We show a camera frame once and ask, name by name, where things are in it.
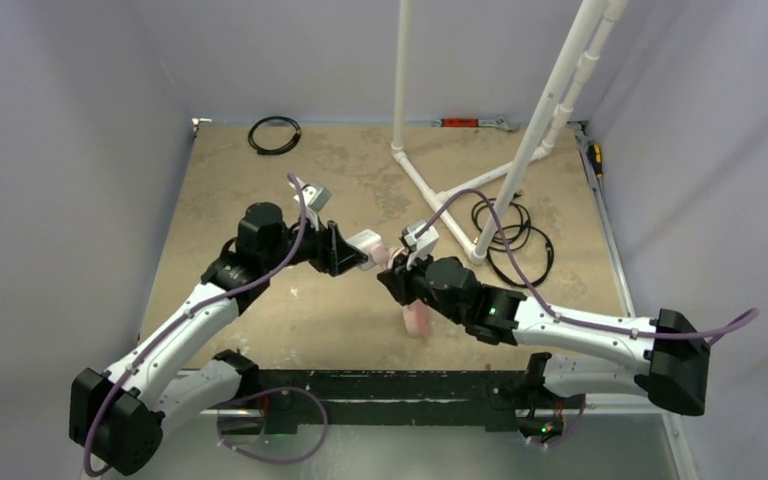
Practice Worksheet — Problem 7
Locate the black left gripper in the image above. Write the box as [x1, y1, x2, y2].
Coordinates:
[262, 207, 363, 275]

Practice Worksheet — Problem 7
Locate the white cube power socket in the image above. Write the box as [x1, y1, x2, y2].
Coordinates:
[347, 229, 389, 271]

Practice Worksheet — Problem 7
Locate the pink round socket with cord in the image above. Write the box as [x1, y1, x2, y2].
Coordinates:
[370, 242, 433, 340]

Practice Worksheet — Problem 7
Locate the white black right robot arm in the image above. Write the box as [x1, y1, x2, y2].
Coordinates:
[377, 257, 711, 417]

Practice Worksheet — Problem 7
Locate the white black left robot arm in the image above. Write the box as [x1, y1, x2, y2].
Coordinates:
[69, 202, 382, 478]

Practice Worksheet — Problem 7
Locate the yellow black screwdriver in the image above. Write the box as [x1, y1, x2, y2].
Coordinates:
[587, 142, 604, 180]

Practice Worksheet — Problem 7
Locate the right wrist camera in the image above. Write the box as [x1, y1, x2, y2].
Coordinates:
[400, 219, 440, 270]

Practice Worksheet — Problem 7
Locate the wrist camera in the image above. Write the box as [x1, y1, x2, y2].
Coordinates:
[400, 219, 440, 270]
[287, 173, 332, 232]

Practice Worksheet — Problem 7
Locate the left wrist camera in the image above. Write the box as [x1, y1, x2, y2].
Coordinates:
[287, 173, 332, 232]

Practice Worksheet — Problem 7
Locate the small black coiled cable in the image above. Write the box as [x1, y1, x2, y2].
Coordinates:
[247, 115, 302, 157]

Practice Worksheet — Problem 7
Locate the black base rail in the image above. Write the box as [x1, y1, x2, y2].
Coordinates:
[215, 350, 585, 435]

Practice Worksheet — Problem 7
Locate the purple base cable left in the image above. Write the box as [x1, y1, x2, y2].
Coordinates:
[216, 389, 328, 466]

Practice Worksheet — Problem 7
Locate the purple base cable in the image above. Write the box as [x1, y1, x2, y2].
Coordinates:
[216, 389, 328, 466]
[521, 400, 591, 452]

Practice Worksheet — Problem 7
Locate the red handled adjustable wrench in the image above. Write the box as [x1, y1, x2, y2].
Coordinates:
[432, 117, 519, 133]

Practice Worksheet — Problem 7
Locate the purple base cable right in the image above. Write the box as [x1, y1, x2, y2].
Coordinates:
[521, 400, 591, 452]

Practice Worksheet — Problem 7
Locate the white PVC pipe frame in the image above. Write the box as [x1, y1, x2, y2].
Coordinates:
[390, 0, 628, 264]

